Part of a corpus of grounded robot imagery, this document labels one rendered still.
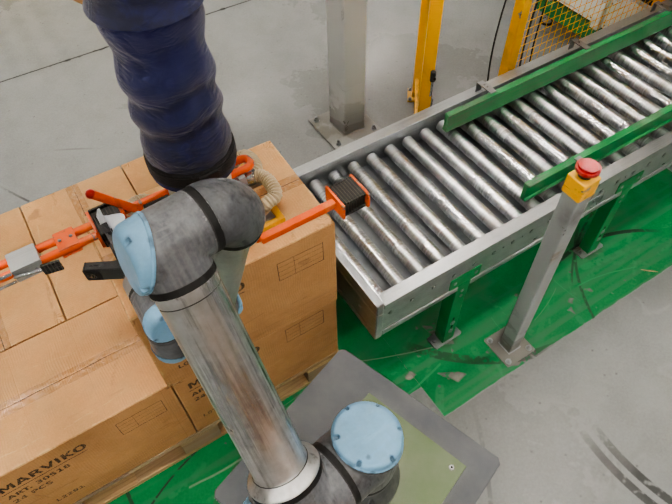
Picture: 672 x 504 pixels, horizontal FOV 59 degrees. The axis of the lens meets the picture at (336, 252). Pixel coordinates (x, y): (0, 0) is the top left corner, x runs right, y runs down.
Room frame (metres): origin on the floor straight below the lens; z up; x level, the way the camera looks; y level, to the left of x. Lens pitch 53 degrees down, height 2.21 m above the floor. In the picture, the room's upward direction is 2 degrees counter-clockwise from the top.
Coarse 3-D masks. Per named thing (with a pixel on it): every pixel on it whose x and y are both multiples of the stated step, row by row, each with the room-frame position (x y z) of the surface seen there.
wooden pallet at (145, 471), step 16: (336, 352) 1.08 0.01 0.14; (320, 368) 1.04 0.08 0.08; (288, 384) 1.01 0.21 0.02; (304, 384) 1.01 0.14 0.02; (208, 432) 0.80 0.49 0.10; (224, 432) 0.82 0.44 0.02; (176, 448) 0.77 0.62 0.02; (192, 448) 0.76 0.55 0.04; (144, 464) 0.67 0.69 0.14; (160, 464) 0.71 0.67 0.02; (128, 480) 0.66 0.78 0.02; (144, 480) 0.66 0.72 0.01; (96, 496) 0.60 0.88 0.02; (112, 496) 0.60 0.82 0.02
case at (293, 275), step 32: (256, 192) 1.19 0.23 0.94; (288, 192) 1.19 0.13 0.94; (320, 224) 1.06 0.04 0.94; (256, 256) 0.96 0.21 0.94; (288, 256) 0.99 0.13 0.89; (320, 256) 1.04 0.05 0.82; (256, 288) 0.94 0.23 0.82; (288, 288) 0.98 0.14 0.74; (320, 288) 1.04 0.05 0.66; (256, 320) 0.93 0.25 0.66; (288, 320) 0.98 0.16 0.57
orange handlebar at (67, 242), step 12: (240, 156) 1.20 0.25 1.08; (240, 168) 1.15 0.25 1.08; (252, 168) 1.16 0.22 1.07; (156, 192) 1.07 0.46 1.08; (168, 192) 1.08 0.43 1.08; (324, 204) 1.01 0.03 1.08; (300, 216) 0.97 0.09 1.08; (312, 216) 0.98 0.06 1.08; (72, 228) 0.96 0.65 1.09; (84, 228) 0.96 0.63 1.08; (276, 228) 0.94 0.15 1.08; (288, 228) 0.94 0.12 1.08; (48, 240) 0.92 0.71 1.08; (60, 240) 0.92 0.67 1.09; (72, 240) 0.92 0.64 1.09; (84, 240) 0.92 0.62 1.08; (264, 240) 0.91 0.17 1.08; (48, 252) 0.89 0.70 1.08; (60, 252) 0.89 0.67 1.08; (72, 252) 0.90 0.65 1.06; (0, 264) 0.85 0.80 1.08; (0, 276) 0.82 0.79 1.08; (12, 276) 0.82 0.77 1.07
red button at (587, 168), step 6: (576, 162) 1.18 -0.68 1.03; (582, 162) 1.17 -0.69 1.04; (588, 162) 1.17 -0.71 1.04; (594, 162) 1.17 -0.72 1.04; (576, 168) 1.16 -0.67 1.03; (582, 168) 1.15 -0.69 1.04; (588, 168) 1.15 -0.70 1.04; (594, 168) 1.15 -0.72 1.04; (600, 168) 1.16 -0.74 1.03; (582, 174) 1.14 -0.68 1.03; (588, 174) 1.13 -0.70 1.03; (594, 174) 1.13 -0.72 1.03
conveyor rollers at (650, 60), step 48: (624, 48) 2.43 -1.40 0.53; (528, 96) 2.10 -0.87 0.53; (576, 96) 2.09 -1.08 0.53; (624, 96) 2.09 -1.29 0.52; (432, 144) 1.81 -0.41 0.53; (480, 144) 1.82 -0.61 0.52; (576, 144) 1.77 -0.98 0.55; (384, 192) 1.54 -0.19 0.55; (432, 192) 1.54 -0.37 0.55; (480, 192) 1.55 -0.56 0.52; (336, 240) 1.31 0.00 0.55; (384, 240) 1.32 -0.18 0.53
